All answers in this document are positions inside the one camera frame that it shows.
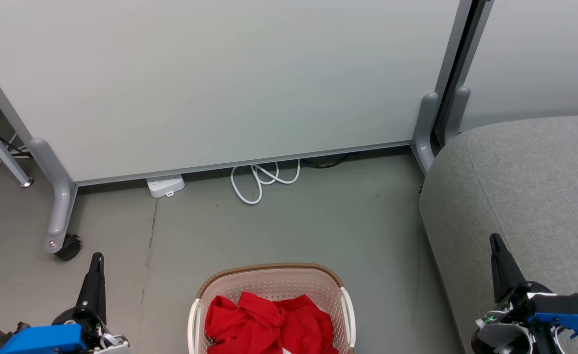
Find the grey fabric sofa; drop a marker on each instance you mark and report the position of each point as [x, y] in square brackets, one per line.
[539, 187]

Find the black caster wheel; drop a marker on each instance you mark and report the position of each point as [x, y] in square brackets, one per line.
[69, 248]

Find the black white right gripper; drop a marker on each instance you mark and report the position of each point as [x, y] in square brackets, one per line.
[503, 334]

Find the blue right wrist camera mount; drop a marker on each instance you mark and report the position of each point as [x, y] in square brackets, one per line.
[564, 314]

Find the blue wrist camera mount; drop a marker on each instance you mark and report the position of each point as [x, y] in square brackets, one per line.
[38, 339]
[564, 314]

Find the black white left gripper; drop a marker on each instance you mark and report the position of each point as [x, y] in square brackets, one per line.
[92, 332]

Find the short grey partition foot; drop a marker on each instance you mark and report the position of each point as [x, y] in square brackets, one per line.
[458, 108]
[424, 128]

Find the white plastic laundry basket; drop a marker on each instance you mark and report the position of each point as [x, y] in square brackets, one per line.
[269, 282]

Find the long grey partition foot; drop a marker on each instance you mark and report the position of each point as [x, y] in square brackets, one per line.
[60, 206]

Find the red jersey with black number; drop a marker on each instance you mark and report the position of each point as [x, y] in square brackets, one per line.
[308, 324]

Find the white partition panel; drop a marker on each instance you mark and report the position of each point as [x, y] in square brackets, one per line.
[539, 59]
[220, 73]

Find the white power strip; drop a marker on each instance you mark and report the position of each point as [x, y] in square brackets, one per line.
[165, 186]

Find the red shorts with white stripe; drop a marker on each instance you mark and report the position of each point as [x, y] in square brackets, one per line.
[240, 324]

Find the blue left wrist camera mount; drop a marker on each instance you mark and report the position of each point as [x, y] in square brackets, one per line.
[38, 339]

